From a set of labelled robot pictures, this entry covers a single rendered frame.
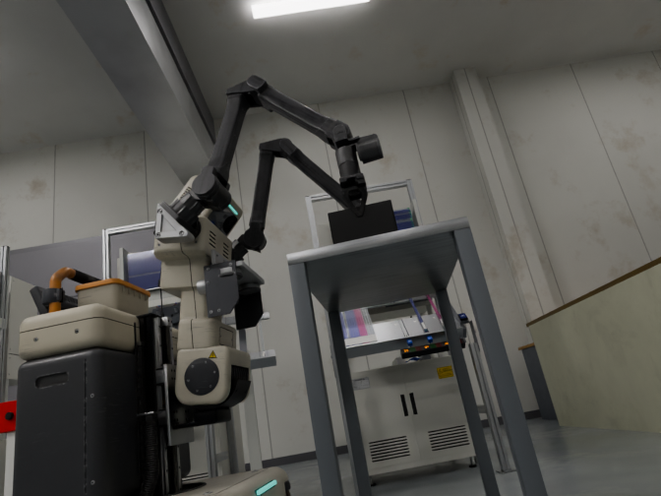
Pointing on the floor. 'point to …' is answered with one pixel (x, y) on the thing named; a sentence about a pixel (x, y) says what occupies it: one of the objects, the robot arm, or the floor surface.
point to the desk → (538, 382)
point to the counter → (606, 354)
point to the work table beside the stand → (381, 289)
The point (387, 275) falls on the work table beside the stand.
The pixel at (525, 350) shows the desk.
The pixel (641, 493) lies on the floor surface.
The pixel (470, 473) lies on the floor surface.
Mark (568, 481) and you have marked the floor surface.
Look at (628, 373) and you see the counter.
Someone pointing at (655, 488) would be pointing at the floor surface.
